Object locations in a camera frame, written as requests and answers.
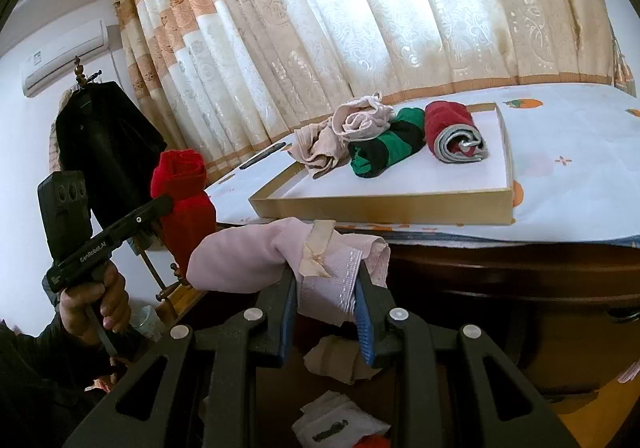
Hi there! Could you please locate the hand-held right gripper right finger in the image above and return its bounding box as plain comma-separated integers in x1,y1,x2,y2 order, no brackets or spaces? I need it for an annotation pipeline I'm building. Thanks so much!
352,268,581,448

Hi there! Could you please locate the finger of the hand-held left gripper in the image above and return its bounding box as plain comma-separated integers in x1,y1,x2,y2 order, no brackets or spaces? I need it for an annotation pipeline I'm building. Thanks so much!
105,195,174,250

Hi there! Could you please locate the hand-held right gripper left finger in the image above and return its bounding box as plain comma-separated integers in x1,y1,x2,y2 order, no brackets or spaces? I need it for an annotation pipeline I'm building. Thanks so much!
62,273,297,448

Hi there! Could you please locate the white underwear black mark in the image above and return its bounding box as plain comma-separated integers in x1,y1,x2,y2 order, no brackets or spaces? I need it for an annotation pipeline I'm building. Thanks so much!
291,390,392,448

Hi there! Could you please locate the pink underwear ribbon bow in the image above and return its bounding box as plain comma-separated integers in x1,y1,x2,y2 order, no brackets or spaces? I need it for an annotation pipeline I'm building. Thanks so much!
186,218,392,329

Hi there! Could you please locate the shallow cardboard tray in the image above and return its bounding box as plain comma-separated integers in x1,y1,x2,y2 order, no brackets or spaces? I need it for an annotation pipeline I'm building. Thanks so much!
248,102,515,225

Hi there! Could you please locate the beige underwear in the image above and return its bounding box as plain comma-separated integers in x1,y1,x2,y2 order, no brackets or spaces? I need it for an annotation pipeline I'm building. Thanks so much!
289,121,352,180

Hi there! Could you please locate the green black striped underwear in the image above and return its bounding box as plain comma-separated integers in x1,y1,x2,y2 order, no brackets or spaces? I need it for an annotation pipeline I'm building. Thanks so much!
347,106,427,179

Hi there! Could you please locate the red underwear grey waistband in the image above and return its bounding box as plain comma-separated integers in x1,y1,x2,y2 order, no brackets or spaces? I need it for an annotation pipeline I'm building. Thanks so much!
423,100,487,163

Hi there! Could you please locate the person's left forearm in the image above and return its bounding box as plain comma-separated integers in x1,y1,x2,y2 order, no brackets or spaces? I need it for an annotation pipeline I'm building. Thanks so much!
0,318,118,448

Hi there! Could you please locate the person's left hand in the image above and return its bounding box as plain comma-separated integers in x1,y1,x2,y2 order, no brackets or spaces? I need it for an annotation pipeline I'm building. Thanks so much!
59,261,133,349

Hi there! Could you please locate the beige quilted coat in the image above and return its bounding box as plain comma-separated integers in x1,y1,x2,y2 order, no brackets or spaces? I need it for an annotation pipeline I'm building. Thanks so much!
47,88,76,174

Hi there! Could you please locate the black jacket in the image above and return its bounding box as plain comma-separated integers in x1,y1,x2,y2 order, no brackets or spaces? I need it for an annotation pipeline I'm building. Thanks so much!
54,81,168,231

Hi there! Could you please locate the white cup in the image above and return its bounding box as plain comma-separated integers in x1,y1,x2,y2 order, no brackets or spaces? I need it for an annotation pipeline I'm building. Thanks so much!
131,304,167,343

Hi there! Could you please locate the dark wooden dresser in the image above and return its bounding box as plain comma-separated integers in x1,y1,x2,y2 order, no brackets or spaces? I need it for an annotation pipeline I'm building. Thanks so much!
160,233,640,409

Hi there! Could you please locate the wooden coat rack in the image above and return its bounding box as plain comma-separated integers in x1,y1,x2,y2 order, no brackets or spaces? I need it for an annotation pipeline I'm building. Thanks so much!
71,56,193,303

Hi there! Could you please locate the white air conditioner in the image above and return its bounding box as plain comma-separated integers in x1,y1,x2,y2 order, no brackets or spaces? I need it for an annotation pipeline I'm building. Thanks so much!
20,20,109,98

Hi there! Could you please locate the cream and orange floral curtain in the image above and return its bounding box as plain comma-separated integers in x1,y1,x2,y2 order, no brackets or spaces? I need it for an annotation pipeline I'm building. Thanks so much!
114,0,623,184

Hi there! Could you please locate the curtain tassel tieback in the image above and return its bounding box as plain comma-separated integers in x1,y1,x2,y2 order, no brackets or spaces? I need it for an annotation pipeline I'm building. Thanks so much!
612,36,637,95

